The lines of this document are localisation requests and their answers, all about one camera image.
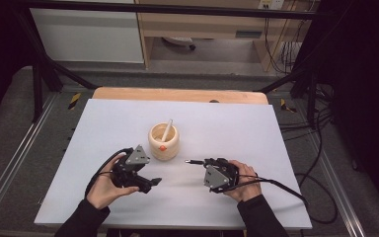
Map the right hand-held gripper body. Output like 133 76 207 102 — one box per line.
203 157 241 195

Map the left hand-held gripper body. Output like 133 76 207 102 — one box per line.
111 144 153 195

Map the cream cup with orange mark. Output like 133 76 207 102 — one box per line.
148 121 181 162

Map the long white pen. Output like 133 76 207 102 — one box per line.
161 118 175 143

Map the person's left hand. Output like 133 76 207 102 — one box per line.
85 152 140 211

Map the person's right hand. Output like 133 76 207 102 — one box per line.
223 159 264 203

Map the white board sheet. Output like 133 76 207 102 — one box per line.
34 98 314 230

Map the wooden table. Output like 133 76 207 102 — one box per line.
92 86 269 106

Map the white chair base with caster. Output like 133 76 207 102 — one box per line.
161 36 197 51

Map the light wooden desk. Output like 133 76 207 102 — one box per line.
134 0 312 72

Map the white cabinet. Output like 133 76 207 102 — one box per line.
29 0 145 64

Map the white power strip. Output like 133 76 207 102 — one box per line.
258 0 286 11

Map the black curtain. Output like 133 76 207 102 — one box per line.
304 0 379 220
0 0 36 134

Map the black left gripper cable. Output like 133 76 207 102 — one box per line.
84 146 134 199

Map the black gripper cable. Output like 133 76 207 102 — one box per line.
84 146 134 199
210 172 339 225

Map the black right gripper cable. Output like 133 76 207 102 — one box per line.
210 172 339 225

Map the long black floor cable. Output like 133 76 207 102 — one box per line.
298 108 326 188

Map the aluminium floor rail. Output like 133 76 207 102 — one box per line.
0 93 59 226
304 129 367 237

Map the black floor cables bundle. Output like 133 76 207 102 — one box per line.
277 83 338 143

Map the black metal frame leg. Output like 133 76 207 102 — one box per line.
13 6 99 123
259 63 321 130

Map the hanging black cables bundle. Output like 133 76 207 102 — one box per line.
264 14 311 75

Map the black metal frame crossbar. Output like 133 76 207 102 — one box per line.
14 0 318 21

